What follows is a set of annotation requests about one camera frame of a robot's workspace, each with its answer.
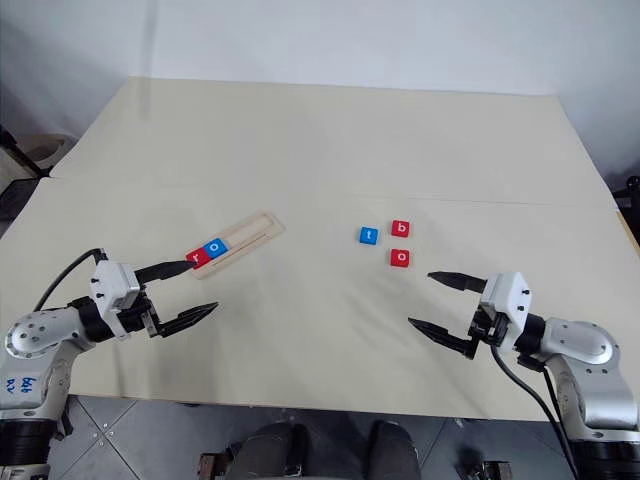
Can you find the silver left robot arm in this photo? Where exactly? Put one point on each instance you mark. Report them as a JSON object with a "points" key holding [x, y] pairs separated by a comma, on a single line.
{"points": [[30, 340]]}

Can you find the black equipment rack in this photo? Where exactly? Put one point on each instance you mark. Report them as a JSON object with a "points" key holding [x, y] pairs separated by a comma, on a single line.
{"points": [[627, 187]]}

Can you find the beige round object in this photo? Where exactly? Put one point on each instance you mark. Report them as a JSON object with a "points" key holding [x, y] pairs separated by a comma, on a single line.
{"points": [[47, 147]]}

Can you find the dark rounded shape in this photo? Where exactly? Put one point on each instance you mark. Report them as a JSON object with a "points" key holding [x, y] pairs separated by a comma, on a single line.
{"points": [[392, 450], [272, 450]]}

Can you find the dark brown floor fixture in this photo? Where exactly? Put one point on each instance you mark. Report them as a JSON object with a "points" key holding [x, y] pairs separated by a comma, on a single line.
{"points": [[215, 467], [490, 471]]}

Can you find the blue letter o cube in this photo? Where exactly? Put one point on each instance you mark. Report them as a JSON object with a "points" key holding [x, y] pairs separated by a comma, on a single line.
{"points": [[216, 247]]}

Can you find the red letter o cube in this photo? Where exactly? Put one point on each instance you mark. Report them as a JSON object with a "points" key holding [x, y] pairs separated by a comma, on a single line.
{"points": [[400, 257]]}

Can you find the blue letter t cube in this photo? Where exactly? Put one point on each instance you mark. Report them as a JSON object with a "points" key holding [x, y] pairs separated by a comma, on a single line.
{"points": [[369, 236]]}

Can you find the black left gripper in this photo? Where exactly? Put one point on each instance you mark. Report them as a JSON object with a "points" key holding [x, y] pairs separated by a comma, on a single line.
{"points": [[137, 317]]}

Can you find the red letter b cube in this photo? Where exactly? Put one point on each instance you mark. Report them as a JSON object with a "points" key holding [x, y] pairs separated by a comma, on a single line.
{"points": [[401, 228]]}

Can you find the light wooden letter tray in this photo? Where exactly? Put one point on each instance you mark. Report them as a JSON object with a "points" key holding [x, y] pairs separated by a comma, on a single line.
{"points": [[255, 227]]}

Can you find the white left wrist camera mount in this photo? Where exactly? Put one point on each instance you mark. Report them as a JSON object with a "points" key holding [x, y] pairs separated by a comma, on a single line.
{"points": [[112, 285]]}

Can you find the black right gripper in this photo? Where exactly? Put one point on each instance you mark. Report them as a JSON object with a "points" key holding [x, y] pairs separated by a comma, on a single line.
{"points": [[482, 325]]}

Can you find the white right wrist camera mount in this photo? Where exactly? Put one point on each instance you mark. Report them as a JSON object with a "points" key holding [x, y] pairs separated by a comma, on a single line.
{"points": [[507, 295]]}

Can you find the red letter r cube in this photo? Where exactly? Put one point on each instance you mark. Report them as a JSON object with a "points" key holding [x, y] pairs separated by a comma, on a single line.
{"points": [[202, 256]]}

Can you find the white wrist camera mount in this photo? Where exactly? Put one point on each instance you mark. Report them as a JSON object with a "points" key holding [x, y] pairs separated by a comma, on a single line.
{"points": [[112, 285], [507, 295]]}

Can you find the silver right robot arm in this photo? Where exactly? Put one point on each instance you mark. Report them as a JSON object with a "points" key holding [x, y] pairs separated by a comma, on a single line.
{"points": [[585, 345]]}

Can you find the black frame stand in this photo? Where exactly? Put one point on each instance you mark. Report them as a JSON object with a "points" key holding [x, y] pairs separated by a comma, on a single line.
{"points": [[17, 155]]}

